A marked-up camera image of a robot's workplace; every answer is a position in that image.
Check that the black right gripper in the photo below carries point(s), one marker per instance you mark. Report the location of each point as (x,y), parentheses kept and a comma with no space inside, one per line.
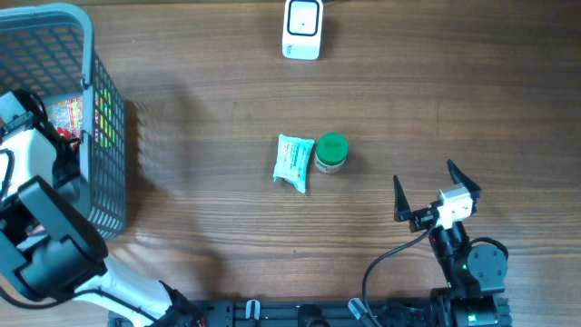
(420,218)

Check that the green lid jar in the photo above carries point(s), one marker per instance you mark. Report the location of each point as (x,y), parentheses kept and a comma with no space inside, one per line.
(331,152)

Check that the mint toilet wipes pack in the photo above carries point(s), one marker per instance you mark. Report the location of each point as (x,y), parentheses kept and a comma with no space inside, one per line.
(293,157)

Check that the colourful candy bag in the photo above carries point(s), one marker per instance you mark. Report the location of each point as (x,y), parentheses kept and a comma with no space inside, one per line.
(67,117)

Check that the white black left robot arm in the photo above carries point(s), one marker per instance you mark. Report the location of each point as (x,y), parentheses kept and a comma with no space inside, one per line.
(50,253)

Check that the white barcode scanner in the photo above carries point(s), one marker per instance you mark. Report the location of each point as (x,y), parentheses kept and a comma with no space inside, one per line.
(302,28)

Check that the grey plastic mesh basket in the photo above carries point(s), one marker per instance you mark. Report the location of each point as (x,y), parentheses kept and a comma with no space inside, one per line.
(49,50)

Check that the black aluminium mounting rail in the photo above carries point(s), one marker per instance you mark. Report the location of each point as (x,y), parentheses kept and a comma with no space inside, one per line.
(318,313)

